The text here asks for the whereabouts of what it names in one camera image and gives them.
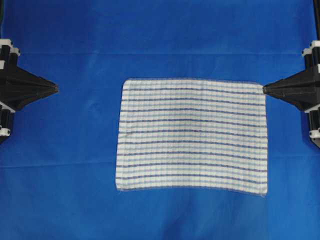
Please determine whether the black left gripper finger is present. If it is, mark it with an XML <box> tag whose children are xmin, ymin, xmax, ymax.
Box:
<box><xmin>0</xmin><ymin>88</ymin><xmax>59</xmax><ymax>144</ymax></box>
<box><xmin>0</xmin><ymin>38</ymin><xmax>58</xmax><ymax>91</ymax></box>

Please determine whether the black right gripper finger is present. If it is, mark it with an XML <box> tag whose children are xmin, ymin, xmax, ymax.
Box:
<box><xmin>263</xmin><ymin>90</ymin><xmax>320</xmax><ymax>148</ymax></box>
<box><xmin>263</xmin><ymin>40</ymin><xmax>320</xmax><ymax>93</ymax></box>

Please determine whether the blue striped white towel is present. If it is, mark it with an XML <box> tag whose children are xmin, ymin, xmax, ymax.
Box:
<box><xmin>115</xmin><ymin>78</ymin><xmax>268</xmax><ymax>196</ymax></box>

